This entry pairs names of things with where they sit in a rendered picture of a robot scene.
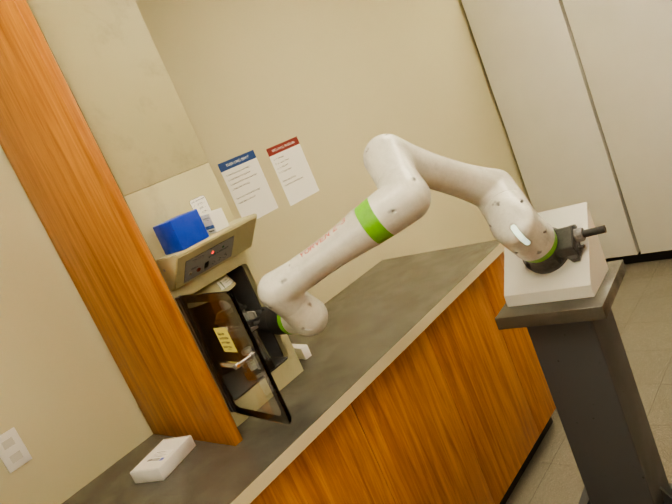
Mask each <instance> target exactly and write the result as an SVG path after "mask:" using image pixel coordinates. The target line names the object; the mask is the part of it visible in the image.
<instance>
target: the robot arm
mask: <svg viewBox="0 0 672 504"><path fill-rule="evenodd" d="M363 161H364V165H365V168H366V170H367V171H368V173H369V174H370V176H371V177H372V179H373V181H374V183H375V185H376V187H377V189H378V190H376V191H375V192H374V193H372V194H371V195H370V196H369V197H368V198H366V199H365V200H364V201H363V202H362V203H360V204H359V205H358V206H357V207H356V208H355V209H354V208H353V209H352V210H351V211H350V212H349V213H348V214H347V215H346V216H345V217H344V218H343V219H342V220H341V221H340V222H339V223H337V224H336V225H335V226H334V227H333V228H332V229H331V230H329V231H328V232H327V233H326V234H325V235H323V236H322V237H321V238H320V239H318V240H317V241H316V242H314V243H313V244H312V245H310V246H309V247H308V248H306V249H305V250H304V251H302V252H301V253H299V254H298V255H296V256H295V257H293V258H292V259H291V260H290V261H288V262H286V263H284V264H283V265H281V266H279V267H278V268H276V269H274V270H272V271H270V272H268V273H267V274H265V275H264V276H263V277H262V278H261V280H260V281H259V284H258V288H257V293H258V297H259V299H260V301H261V303H262V304H263V305H264V306H265V307H261V310H259V309H258V310H256V311H247V313H248V315H249V317H250V319H251V320H249V321H248V322H247V323H248V326H249V328H250V330H251V332H252V331H256V330H262V329H263V330H264V331H266V332H269V333H273V334H276V335H285V334H288V335H290V334H300V335H304V336H314V335H316V334H318V333H320V332H321V331H322V330H323V329H324V328H325V327H326V325H327V322H328V311H327V308H326V306H325V305H324V304H323V303H322V302H321V301H320V300H319V299H317V298H316V297H314V296H313V295H311V294H310V293H309V292H307V291H308V290H309V289H310V288H311V287H313V286H315V285H316V284H317V283H319V282H320V281H321V280H323V279H324V278H326V277H327V276H328V275H330V274H331V273H333V272H334V271H336V270H337V269H339V268H340V267H342V266H343V265H345V264H347V263H348V262H350V261H351V260H353V259H355V258H357V257H358V256H360V255H362V254H363V253H365V252H367V251H369V250H371V249H373V248H374V247H376V246H378V245H380V244H382V242H384V241H386V240H388V239H389V238H391V237H393V236H394V235H396V234H397V233H399V232H401V231H402V230H404V229H405V228H407V227H408V226H410V225H411V224H413V223H414V222H416V221H417V220H419V219H420V218H422V217H423V216H424V215H425V214H426V212H427V211H428V209H429V207H430V204H431V192H430V189H431V190H435V191H439V192H442V193H445V194H448V195H451V196H454V197H456V198H459V199H462V200H464V201H466V202H469V203H471V204H473V205H475V206H477V207H478V208H479V210H480V211H481V213H482V215H483V216H484V218H485V219H486V221H487V223H488V225H489V227H490V230H491V232H492V234H493V236H494V238H495V239H496V240H497V241H498V242H499V243H501V244H502V245H503V246H504V247H506V248H507V249H508V250H510V251H511V252H512V253H514V254H515V255H516V256H518V257H519V258H521V259H522V260H523V263H524V264H525V266H526V267H527V268H528V269H530V270H531V271H533V272H535V273H538V274H548V273H551V272H554V271H556V270H558V269H559V268H560V267H561V266H563V264H564V263H565V262H566V261H567V259H569V260H571V261H572V262H577V261H580V256H581V252H582V251H581V249H582V248H585V244H583V245H581V244H580V242H582V241H585V240H586V237H589V236H594V235H598V234H602V233H606V232H607V230H606V227H605V225H603V226H598V227H594V228H590V229H586V230H584V229H583V228H582V227H581V228H577V226H576V225H575V224H573V225H569V226H567V227H563V228H559V229H558V228H555V227H552V226H551V225H550V224H549V223H548V222H547V221H545V220H544V219H543V218H542V217H541V216H540V215H539V214H538V213H537V212H536V211H535V209H534V208H533V206H532V205H531V204H530V202H529V201H528V199H527V198H526V197H525V195H524V194H523V192H522V191H521V190H520V188H519V187H518V185H517V184H516V182H515V181H514V180H513V178H512V177H511V176H510V175H509V174H508V173H507V172H505V171H504V170H501V169H496V168H487V167H481V166H476V165H471V164H467V163H463V162H459V161H456V160H452V159H449V158H446V157H443V156H440V155H437V154H435V153H432V152H430V151H427V150H425V149H422V148H420V147H418V146H416V145H414V144H412V143H410V142H408V141H406V140H404V139H402V138H400V137H398V136H396V135H393V134H381V135H378V136H376V137H374V138H373V139H371V140H370V141H369V143H368V144H367V146H366V147H365V150H364V154H363ZM257 316H258V317H257ZM252 322H253V323H252ZM253 325H254V326H253ZM252 334H253V332H252Z"/></svg>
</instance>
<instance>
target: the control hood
mask: <svg viewBox="0 0 672 504"><path fill-rule="evenodd" d="M256 219H257V214H251V215H248V216H245V217H242V218H239V219H235V220H233V221H231V222H229V226H228V227H226V228H224V229H222V230H220V231H218V232H215V233H211V234H209V237H208V238H206V239H204V240H203V241H201V242H199V243H197V244H195V245H193V246H191V247H189V248H187V249H185V250H183V251H179V252H176V253H172V254H169V255H165V256H163V257H162V258H160V259H158V260H157V261H156V262H157V264H158V266H159V268H160V270H161V272H162V274H163V276H164V278H165V280H166V282H167V284H168V286H169V288H170V290H172V291H174V290H176V289H178V288H180V287H182V286H183V285H185V284H187V283H189V282H190V281H192V280H194V279H196V278H197V277H199V276H201V275H203V274H204V273H206V272H208V271H209V270H211V269H213V268H215V267H216V266H218V265H220V264H222V263H223V262H225V261H227V260H229V259H230V258H232V257H234V256H236V255H237V254H239V253H241V252H243V251H244V250H246V249H248V248H250V247H251V246H252V242H253V236H254V230H255V225H256ZM232 236H234V242H233V249H232V255H231V257H229V258H227V259H226V260H224V261H222V262H220V263H219V264H217V265H215V266H213V267H212V268H210V269H208V270H206V271H205V272H203V273H201V274H199V275H198V276H196V277H194V278H192V279H191V280H189V281H187V282H185V283H184V275H185V263H186V261H188V260H190V259H192V258H194V257H195V256H197V255H199V254H201V253H203V252H205V251H206V250H208V249H210V248H212V247H214V246H216V245H218V244H219V243H221V242H223V241H225V240H227V239H229V238H230V237H232Z"/></svg>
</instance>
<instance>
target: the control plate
mask: <svg viewBox="0 0 672 504"><path fill-rule="evenodd" d="M233 242H234V236H232V237H230V238H229V239H227V240H225V241H223V242H221V243H219V244H218V245H216V246H214V247H212V248H210V249H208V250H206V251H205V252H203V253H201V254H199V255H197V256H195V257H194V258H192V259H190V260H188V261H186V263H185V275H184V283H185V282H187V281H189V280H191V279H192V278H194V277H196V276H198V275H199V274H201V273H203V272H205V271H206V270H208V269H210V268H212V267H213V266H215V265H217V264H219V263H220V262H222V261H224V260H226V259H227V258H229V257H231V255H232V249H233ZM223 245H224V248H222V246H223ZM212 251H214V253H213V254H212ZM225 253H226V254H227V255H224V254H225ZM219 256H221V258H218V257H219ZM214 259H215V262H212V261H213V260H214ZM208 261H209V265H208V267H207V268H205V269H204V266H205V263H206V262H208ZM199 267H200V268H201V270H200V271H199V272H197V269H198V268H199ZM191 272H192V274H191V275H189V274H190V273H191Z"/></svg>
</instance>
